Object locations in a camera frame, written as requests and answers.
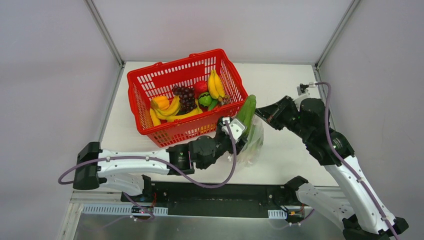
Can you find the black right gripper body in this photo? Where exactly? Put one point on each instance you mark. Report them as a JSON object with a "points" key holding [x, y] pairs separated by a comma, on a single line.
{"points": [[276, 112]]}

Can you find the dark purple grape bunch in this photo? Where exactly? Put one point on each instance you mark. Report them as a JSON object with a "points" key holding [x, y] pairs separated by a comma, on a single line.
{"points": [[187, 98]]}

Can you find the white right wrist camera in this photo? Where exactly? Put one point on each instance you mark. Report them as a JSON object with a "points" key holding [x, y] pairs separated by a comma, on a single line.
{"points": [[303, 93]]}

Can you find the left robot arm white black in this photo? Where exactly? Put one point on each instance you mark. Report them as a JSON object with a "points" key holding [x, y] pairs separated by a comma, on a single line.
{"points": [[96, 167]]}

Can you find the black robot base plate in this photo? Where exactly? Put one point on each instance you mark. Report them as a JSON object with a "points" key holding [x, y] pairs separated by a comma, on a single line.
{"points": [[230, 200]]}

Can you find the green leafy vegetable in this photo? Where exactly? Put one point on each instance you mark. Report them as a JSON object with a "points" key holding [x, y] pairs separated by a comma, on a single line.
{"points": [[247, 112]]}

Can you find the red apple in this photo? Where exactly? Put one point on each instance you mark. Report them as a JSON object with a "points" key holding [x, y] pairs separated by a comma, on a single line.
{"points": [[201, 87]]}

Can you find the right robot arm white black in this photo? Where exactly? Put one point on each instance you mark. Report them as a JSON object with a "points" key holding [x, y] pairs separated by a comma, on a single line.
{"points": [[363, 216]]}

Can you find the yellow banana bunch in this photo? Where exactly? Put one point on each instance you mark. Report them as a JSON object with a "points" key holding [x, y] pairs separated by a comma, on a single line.
{"points": [[215, 87], [170, 114]]}

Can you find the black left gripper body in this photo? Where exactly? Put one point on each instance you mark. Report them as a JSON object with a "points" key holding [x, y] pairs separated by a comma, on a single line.
{"points": [[226, 139]]}

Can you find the small brown grape bunch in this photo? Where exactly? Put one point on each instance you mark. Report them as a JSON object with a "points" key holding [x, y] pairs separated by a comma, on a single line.
{"points": [[224, 100]]}

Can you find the red plastic shopping basket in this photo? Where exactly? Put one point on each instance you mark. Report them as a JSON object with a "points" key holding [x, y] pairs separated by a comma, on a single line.
{"points": [[159, 79]]}

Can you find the orange bell pepper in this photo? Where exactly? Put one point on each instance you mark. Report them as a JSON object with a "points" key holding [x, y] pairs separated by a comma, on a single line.
{"points": [[160, 102]]}

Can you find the clear zip top bag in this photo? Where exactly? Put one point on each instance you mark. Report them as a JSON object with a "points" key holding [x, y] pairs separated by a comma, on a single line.
{"points": [[241, 159]]}

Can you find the green bell pepper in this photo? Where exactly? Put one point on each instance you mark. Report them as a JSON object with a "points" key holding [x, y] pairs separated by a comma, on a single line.
{"points": [[205, 99]]}

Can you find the green lettuce head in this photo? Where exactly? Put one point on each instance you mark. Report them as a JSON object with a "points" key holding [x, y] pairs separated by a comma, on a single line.
{"points": [[254, 144]]}

